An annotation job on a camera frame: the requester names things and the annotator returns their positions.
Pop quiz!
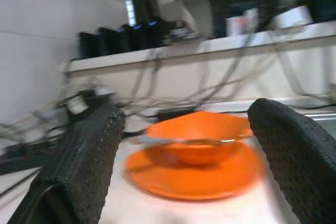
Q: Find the silver metal utensil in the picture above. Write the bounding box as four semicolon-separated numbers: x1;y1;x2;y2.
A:
135;134;254;146

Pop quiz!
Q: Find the white wall ledge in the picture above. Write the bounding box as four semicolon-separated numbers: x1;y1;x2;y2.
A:
61;20;336;72

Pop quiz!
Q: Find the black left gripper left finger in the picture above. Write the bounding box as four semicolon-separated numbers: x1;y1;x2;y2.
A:
6;104;127;224

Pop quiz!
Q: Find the stainless steel sink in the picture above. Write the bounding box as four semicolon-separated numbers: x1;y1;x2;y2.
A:
303;112;336;130

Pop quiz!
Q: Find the black power brick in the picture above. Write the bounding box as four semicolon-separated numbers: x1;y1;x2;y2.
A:
157;105;197;121

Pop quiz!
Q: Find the black box blue light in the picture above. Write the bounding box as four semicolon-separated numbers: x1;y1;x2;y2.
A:
139;19;171;49
98;26;124;56
120;24;142;51
78;31;100;59

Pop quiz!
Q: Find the orange plastic bowl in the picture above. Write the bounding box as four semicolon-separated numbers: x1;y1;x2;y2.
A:
145;111;254;167

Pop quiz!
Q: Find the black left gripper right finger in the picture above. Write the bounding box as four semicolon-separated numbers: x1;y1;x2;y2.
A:
247;98;336;224

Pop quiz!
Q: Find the white power adapter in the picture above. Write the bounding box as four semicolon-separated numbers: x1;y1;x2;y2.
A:
271;5;314;30

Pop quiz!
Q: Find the orange plastic plate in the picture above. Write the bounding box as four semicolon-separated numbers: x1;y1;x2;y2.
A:
123;140;267;201

